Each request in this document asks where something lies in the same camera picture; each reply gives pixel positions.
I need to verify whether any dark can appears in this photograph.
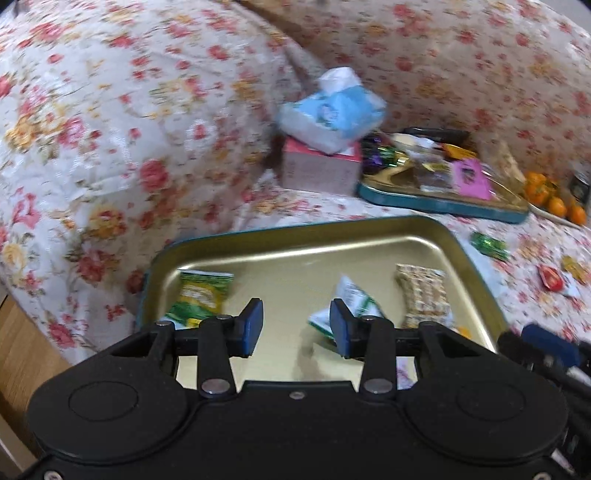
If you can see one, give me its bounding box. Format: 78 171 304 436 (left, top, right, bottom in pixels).
570 171 591 204

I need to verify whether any orange snack packet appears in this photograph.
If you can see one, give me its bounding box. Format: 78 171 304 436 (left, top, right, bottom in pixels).
441 143 478 160

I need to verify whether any pile of foil candies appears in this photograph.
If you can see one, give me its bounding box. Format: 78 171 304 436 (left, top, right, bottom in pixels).
362 131 409 169

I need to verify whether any teal gold tin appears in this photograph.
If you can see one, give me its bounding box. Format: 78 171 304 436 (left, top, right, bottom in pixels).
358 159 531 224

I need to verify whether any beige patterned snack bar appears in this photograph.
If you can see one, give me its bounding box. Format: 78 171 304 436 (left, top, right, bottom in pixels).
394 263 455 329

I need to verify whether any gold foil candy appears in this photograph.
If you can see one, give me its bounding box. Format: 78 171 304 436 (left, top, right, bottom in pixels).
561 256 589 282

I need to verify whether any clear cookie packet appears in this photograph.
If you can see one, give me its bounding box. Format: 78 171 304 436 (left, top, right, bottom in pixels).
392 133 437 160

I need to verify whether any pink cardboard box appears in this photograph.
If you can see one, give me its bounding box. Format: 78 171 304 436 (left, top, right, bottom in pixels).
281 136 363 197

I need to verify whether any black remote control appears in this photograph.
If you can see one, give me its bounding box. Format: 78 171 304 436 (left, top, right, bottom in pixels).
402 127 472 146

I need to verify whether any pink snack packet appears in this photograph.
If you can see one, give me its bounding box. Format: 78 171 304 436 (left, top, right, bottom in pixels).
450 158 492 200

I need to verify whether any green white snack packet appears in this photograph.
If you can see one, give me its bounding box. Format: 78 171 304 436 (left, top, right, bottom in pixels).
308 274 386 344

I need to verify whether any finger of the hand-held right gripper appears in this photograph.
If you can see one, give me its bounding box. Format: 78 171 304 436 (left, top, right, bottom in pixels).
499 325 591 386

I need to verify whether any blue tissue pack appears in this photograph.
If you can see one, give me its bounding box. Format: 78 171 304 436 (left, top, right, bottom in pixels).
278 67 386 154

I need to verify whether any red snack packet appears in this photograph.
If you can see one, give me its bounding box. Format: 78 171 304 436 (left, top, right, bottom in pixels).
538 265 566 291

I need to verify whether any gold metal tray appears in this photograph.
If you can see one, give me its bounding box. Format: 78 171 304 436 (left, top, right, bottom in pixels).
136 215 511 384

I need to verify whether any green yellow snack packet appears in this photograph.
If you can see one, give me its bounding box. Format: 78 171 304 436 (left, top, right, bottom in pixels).
165 269 235 328

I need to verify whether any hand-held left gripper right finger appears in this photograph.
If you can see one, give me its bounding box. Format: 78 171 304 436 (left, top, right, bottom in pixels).
329 298 481 400

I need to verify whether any white fruit plate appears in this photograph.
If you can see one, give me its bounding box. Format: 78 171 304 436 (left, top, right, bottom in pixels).
526 198 591 229

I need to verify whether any beige paper bag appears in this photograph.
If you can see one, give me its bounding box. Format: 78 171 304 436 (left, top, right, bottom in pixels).
496 141 527 195

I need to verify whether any brown snack packet yellow label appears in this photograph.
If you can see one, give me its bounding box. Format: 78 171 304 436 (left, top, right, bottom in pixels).
412 159 455 191

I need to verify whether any green foil candy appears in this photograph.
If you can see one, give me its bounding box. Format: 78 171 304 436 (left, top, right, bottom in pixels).
470 232 509 259

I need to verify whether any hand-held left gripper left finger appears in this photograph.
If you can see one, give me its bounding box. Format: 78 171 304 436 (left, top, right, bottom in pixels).
111 298 264 399

